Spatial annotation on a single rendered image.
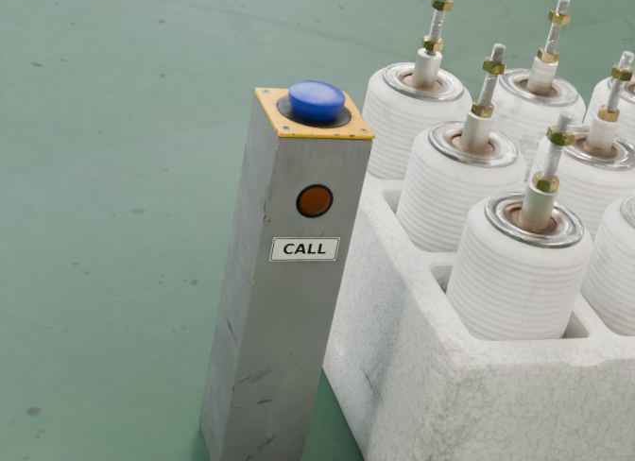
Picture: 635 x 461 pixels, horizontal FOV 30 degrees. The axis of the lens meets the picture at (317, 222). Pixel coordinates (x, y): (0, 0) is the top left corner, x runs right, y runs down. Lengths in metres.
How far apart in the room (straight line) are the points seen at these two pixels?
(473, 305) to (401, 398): 0.10
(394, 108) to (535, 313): 0.26
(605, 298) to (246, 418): 0.29
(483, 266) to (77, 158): 0.64
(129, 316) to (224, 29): 0.76
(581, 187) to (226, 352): 0.32
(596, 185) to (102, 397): 0.45
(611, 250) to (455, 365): 0.17
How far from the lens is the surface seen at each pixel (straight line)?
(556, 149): 0.87
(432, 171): 0.96
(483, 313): 0.89
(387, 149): 1.06
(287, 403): 0.93
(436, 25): 1.06
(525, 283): 0.87
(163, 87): 1.58
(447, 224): 0.97
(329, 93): 0.83
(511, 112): 1.10
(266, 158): 0.82
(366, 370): 1.00
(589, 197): 1.01
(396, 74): 1.08
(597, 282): 0.96
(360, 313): 1.01
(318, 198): 0.82
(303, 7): 1.94
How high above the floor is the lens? 0.66
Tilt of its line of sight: 30 degrees down
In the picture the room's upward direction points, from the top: 12 degrees clockwise
